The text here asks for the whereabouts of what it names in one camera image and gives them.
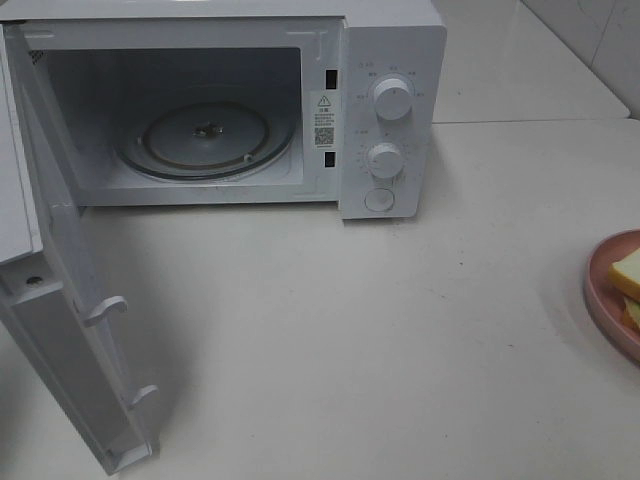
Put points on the round door release button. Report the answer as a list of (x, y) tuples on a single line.
[(379, 200)]

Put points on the white microwave door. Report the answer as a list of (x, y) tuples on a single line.
[(53, 300)]

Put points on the pink round plate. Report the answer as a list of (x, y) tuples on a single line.
[(604, 302)]

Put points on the lower white timer knob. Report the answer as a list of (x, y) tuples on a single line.
[(384, 160)]

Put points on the white warning label sticker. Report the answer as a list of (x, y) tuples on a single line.
[(324, 118)]

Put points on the white microwave oven body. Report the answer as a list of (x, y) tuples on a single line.
[(110, 62)]

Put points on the glass microwave turntable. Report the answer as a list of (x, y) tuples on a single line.
[(206, 140)]

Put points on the upper white control knob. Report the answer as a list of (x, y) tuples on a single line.
[(392, 96)]

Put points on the top bread slice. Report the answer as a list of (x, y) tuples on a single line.
[(624, 275)]

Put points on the bread slice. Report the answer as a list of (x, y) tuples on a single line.
[(631, 314), (624, 275)]

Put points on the bottom bread slice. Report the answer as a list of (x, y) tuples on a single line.
[(631, 314)]

